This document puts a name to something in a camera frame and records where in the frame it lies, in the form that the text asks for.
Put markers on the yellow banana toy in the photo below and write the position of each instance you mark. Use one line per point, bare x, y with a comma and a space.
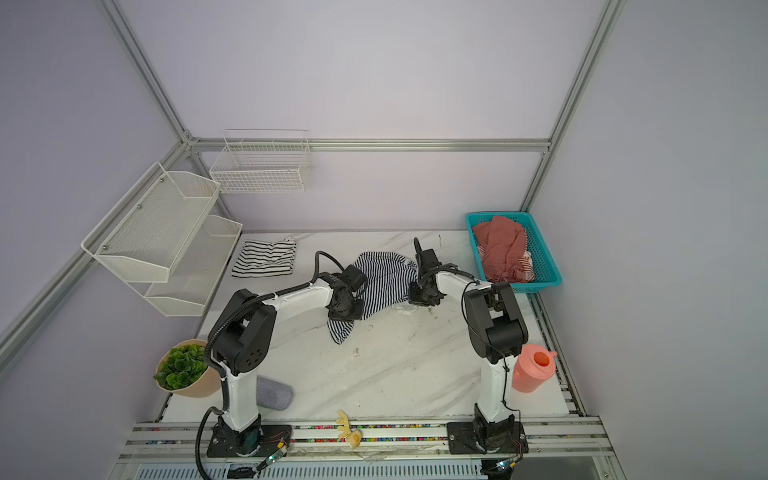
352, 437

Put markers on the aluminium frame rail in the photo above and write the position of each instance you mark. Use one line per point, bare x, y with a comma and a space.
383, 145

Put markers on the teal plastic basket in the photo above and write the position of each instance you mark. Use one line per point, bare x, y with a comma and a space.
546, 272

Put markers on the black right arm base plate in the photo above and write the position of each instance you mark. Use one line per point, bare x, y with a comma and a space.
480, 436

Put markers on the red tank top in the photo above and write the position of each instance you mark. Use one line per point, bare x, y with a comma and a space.
501, 243

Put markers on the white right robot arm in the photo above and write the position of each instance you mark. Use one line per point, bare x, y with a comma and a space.
496, 328

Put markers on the red white striped garment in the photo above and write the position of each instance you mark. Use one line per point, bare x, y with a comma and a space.
527, 267

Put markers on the white mesh two-tier shelf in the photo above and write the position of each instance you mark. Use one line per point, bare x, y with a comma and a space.
164, 241

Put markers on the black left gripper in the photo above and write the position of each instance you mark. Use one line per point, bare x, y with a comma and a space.
358, 313

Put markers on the potted green plant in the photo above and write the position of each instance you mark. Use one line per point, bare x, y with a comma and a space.
183, 371

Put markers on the navy striped tank top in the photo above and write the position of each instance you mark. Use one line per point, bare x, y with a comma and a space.
388, 277

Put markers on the grey felt pouch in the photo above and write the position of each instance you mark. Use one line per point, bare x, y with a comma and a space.
274, 395

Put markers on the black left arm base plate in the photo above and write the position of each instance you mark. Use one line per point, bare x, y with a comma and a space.
257, 441

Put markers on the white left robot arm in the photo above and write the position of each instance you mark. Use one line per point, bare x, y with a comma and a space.
240, 339

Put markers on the white wire wall basket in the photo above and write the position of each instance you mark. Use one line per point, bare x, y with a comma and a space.
263, 161

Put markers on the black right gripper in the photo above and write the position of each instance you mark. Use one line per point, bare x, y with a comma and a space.
414, 299

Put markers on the black white striped tank top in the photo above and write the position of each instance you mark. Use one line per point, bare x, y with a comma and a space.
261, 259

